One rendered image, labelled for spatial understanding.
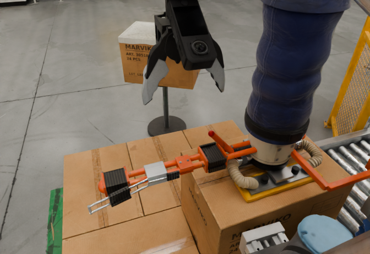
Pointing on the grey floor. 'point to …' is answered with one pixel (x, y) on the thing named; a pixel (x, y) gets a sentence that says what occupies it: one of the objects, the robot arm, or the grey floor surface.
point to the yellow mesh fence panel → (352, 86)
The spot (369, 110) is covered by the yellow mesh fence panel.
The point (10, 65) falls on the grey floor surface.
